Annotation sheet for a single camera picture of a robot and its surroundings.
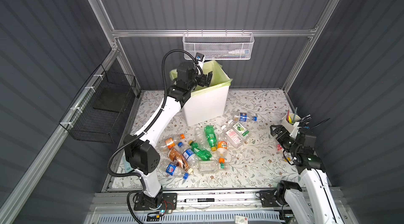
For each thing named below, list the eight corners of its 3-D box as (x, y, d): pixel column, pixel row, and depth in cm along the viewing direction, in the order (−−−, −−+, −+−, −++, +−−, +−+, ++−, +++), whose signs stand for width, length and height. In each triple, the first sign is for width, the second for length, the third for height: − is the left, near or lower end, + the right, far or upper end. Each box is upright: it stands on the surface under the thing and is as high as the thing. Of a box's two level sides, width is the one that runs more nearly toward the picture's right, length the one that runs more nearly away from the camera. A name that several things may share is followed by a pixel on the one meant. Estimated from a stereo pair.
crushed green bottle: (185, 148, 91) (184, 146, 89) (191, 140, 94) (191, 138, 92) (206, 164, 85) (206, 162, 83) (212, 155, 88) (213, 154, 86)
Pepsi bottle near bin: (234, 123, 104) (235, 118, 100) (233, 117, 107) (234, 112, 103) (256, 123, 104) (258, 119, 100) (254, 117, 107) (256, 112, 103)
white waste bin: (191, 133, 99) (187, 103, 76) (186, 122, 104) (180, 91, 81) (226, 118, 106) (232, 87, 83) (219, 109, 111) (223, 77, 88)
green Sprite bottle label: (211, 152, 90) (211, 148, 86) (204, 129, 100) (204, 125, 96) (220, 150, 91) (221, 146, 87) (213, 127, 101) (213, 123, 97)
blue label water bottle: (192, 169, 84) (191, 166, 80) (177, 147, 92) (175, 144, 88) (199, 163, 86) (199, 160, 83) (184, 142, 94) (183, 138, 90)
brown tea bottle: (167, 157, 88) (166, 153, 85) (174, 150, 91) (172, 146, 87) (189, 176, 82) (188, 173, 78) (195, 168, 85) (195, 165, 81)
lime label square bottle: (244, 138, 95) (245, 136, 93) (231, 128, 100) (232, 125, 98) (249, 132, 98) (251, 130, 96) (237, 123, 103) (238, 120, 100)
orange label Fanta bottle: (217, 164, 86) (218, 161, 82) (216, 138, 96) (216, 134, 93) (228, 164, 86) (229, 161, 82) (226, 138, 96) (226, 134, 93)
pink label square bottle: (236, 149, 92) (237, 146, 88) (219, 130, 100) (220, 127, 97) (243, 144, 94) (244, 141, 90) (226, 126, 102) (227, 122, 99)
